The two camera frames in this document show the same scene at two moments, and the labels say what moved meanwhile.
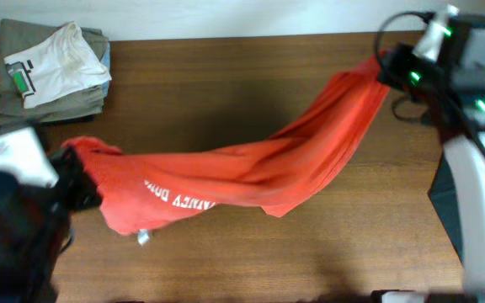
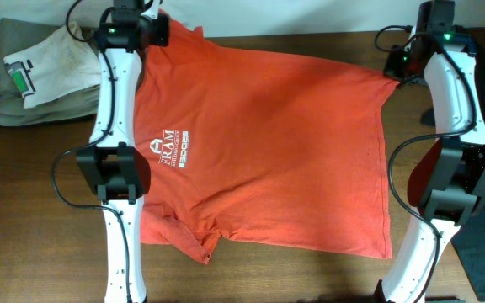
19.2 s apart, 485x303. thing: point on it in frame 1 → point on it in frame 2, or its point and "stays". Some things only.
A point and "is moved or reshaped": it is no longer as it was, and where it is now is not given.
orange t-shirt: (131, 189) is moved or reshaped
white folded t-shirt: (61, 63) stays
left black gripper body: (77, 192) → (156, 28)
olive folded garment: (8, 108) stays
